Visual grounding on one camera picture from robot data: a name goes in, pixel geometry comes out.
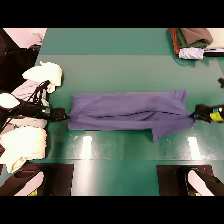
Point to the grey-brown garment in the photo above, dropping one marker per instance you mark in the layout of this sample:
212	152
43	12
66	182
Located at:
196	35

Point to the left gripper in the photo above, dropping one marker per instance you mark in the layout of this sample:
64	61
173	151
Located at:
58	114

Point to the white garment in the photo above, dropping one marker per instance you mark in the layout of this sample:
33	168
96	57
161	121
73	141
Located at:
23	146
45	71

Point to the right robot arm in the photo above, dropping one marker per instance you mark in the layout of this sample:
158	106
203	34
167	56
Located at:
200	181

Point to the purple shirt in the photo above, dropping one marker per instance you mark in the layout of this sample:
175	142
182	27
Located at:
130	110

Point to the pale blue-white garment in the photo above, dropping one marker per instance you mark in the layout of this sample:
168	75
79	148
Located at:
190	53

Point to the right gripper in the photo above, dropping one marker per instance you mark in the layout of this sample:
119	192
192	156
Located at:
202	112

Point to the orange garment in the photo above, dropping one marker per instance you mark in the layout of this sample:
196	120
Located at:
173	40

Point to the dark green garment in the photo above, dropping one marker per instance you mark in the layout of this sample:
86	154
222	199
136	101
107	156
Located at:
182	41

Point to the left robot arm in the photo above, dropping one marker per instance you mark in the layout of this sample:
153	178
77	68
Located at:
30	111

